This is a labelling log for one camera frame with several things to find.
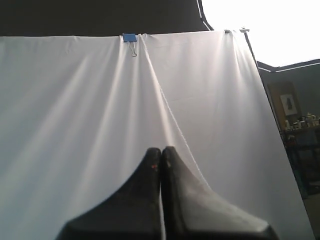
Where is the dark shelf with items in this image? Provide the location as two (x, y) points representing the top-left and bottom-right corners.
(280, 113), (320, 200)

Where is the white backdrop cloth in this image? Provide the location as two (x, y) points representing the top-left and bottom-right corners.
(0, 31), (314, 240)

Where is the blue binder clip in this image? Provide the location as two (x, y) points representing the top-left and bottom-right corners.
(122, 33), (137, 57)

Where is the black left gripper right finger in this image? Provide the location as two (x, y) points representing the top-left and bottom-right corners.
(161, 146), (279, 240)

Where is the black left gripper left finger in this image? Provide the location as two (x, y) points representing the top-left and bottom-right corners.
(57, 147), (162, 240)

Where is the framed wall picture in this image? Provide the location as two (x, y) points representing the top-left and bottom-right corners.
(280, 94), (298, 116)

